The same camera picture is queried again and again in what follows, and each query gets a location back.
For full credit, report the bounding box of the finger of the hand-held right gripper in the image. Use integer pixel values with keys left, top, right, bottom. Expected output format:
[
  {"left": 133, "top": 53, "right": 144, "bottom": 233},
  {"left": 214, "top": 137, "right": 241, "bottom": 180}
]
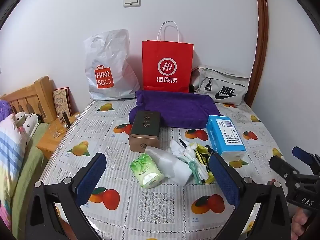
[
  {"left": 269, "top": 156, "right": 300, "bottom": 188},
  {"left": 292, "top": 146, "right": 320, "bottom": 175}
]

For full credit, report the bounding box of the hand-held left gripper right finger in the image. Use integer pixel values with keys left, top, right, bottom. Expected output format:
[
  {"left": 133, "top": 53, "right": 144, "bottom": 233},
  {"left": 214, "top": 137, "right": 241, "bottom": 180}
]
[{"left": 209, "top": 152, "right": 293, "bottom": 240}]

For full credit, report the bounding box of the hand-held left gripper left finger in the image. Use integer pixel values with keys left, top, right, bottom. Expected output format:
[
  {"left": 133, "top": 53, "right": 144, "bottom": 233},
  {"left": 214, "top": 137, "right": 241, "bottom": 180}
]
[{"left": 25, "top": 152, "right": 108, "bottom": 240}]

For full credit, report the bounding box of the white sock with mint cuff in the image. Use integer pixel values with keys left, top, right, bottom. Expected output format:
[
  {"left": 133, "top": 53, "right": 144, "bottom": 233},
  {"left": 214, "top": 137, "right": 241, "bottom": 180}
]
[{"left": 186, "top": 159, "right": 204, "bottom": 184}]

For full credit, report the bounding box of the yellow bag with black straps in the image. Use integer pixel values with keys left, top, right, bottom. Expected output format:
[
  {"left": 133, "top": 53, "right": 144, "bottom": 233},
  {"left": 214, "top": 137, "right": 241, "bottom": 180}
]
[{"left": 179, "top": 138, "right": 219, "bottom": 184}]

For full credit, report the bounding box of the white cloth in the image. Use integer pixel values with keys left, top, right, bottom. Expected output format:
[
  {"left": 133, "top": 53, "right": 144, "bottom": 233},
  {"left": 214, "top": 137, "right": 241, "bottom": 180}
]
[{"left": 170, "top": 139, "right": 198, "bottom": 160}]

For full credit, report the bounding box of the green wet wipes pack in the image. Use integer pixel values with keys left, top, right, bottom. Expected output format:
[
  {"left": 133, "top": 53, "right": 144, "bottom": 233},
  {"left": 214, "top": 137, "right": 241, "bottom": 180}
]
[{"left": 129, "top": 153, "right": 165, "bottom": 190}]

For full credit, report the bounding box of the clear plastic bag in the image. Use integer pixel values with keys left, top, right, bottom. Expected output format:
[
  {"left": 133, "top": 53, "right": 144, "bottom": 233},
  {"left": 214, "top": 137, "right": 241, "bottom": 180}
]
[{"left": 144, "top": 146, "right": 193, "bottom": 187}]

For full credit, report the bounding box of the person's right hand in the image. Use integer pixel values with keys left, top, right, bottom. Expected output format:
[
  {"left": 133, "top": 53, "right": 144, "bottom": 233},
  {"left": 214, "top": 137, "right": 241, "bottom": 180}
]
[{"left": 290, "top": 206, "right": 320, "bottom": 240}]

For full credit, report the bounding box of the blue tissue pack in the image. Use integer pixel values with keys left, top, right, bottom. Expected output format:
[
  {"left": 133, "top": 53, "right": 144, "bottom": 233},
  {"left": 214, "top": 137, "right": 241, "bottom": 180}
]
[{"left": 206, "top": 115, "right": 247, "bottom": 161}]

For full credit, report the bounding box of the wooden nightstand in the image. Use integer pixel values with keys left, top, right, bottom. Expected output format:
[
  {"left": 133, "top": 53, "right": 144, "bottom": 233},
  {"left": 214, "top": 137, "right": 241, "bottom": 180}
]
[{"left": 36, "top": 112, "right": 80, "bottom": 160}]

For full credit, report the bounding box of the clear drinking glass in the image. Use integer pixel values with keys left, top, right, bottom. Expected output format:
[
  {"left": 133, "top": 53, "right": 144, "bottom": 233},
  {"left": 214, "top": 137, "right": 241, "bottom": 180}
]
[{"left": 49, "top": 124, "right": 63, "bottom": 138}]

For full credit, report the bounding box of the green bedsheet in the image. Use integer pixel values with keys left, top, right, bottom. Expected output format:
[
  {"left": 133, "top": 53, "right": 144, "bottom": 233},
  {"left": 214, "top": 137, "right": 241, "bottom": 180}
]
[{"left": 11, "top": 122, "right": 50, "bottom": 230}]

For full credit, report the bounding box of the fruit print lace tablecloth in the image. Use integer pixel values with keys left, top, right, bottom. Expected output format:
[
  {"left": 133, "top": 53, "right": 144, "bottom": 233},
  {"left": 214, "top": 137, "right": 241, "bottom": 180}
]
[{"left": 40, "top": 97, "right": 285, "bottom": 240}]

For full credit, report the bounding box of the dark green tea box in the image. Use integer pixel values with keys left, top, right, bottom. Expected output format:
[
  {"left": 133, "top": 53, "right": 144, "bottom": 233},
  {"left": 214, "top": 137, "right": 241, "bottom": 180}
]
[{"left": 128, "top": 110, "right": 161, "bottom": 153}]

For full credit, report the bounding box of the framed picture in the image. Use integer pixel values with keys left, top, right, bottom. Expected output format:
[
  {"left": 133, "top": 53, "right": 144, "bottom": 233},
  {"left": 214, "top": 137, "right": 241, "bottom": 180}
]
[{"left": 52, "top": 87, "right": 73, "bottom": 117}]

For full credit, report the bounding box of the purple towel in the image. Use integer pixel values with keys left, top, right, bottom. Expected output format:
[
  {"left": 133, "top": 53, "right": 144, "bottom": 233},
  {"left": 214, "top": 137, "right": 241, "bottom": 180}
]
[{"left": 129, "top": 90, "right": 221, "bottom": 128}]

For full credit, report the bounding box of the white spotted plush toy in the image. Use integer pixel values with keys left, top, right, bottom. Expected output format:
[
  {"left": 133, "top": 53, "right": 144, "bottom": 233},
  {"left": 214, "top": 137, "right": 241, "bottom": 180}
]
[{"left": 12, "top": 111, "right": 43, "bottom": 140}]

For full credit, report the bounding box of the grey waist bag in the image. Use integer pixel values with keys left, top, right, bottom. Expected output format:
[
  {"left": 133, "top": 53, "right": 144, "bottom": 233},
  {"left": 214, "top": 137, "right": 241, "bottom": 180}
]
[{"left": 191, "top": 65, "right": 250, "bottom": 105}]

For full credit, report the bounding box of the wooden headboard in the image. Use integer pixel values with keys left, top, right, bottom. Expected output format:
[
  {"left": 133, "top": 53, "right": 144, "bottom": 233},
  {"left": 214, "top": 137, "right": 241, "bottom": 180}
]
[{"left": 0, "top": 75, "right": 57, "bottom": 124}]

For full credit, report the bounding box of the purple plush toy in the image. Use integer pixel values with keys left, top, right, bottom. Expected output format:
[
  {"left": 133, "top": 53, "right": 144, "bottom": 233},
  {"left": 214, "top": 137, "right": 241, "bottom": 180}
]
[{"left": 0, "top": 100, "right": 12, "bottom": 120}]

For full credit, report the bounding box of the white plastic shopping bag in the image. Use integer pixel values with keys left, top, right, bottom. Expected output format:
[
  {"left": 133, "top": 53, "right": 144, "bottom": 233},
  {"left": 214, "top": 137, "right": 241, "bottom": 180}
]
[{"left": 84, "top": 29, "right": 141, "bottom": 101}]

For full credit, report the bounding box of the red paper shopping bag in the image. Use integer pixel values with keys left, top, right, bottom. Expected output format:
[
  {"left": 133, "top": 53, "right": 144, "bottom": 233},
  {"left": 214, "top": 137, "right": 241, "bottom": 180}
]
[{"left": 142, "top": 21, "right": 194, "bottom": 94}]

